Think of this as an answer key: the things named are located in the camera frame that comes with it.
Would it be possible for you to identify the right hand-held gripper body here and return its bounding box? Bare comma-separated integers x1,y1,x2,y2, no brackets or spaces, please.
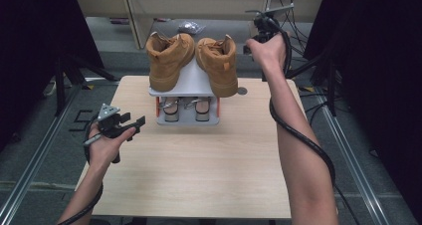
253,4,295,44

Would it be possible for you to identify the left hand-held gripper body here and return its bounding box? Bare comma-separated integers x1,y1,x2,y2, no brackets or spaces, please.
97,103,132,139

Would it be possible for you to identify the black silver-strap sandal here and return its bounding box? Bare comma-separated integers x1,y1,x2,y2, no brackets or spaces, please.
183,97,212,122
158,97,182,123

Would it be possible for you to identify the tan suede boot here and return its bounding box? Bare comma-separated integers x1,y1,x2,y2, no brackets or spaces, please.
145,31,196,93
194,34,239,99

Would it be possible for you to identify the white two-tier shoe rack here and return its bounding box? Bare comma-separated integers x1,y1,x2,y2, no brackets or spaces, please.
147,57,221,126

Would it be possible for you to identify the person's right hand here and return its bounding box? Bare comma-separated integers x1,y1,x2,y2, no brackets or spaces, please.
246,32,288,75

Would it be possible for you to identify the person's left hand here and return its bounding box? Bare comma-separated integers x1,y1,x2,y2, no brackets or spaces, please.
88,124,137,173

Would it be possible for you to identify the black metal stand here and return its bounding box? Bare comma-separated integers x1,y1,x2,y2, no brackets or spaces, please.
285,52,337,117
54,50,120,116

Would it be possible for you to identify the beige wooden desk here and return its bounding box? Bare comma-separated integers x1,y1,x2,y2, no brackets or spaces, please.
73,0,324,52

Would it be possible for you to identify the clear plastic bag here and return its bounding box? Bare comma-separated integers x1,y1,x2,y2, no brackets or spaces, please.
177,20,206,36

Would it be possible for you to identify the black curtain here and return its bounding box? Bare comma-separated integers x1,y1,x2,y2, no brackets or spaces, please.
0,0,105,153
303,0,422,216

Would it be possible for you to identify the bundle of black cables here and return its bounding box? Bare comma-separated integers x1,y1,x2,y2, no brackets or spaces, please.
265,0,312,57

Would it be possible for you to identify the white floor cable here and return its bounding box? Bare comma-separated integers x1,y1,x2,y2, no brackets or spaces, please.
43,80,58,98

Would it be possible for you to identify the aluminium floor rail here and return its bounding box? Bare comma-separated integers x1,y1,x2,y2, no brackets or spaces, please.
0,84,84,225
313,85,391,225

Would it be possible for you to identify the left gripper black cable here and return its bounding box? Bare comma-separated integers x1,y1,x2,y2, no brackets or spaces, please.
58,113,105,225

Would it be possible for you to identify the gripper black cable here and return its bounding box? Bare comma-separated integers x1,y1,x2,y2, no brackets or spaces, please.
268,17,336,189
58,113,105,225

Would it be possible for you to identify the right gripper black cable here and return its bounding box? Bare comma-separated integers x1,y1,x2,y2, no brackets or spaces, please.
268,17,336,189

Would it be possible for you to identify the black floor cable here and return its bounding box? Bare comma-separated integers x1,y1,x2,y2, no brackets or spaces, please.
332,183,360,225

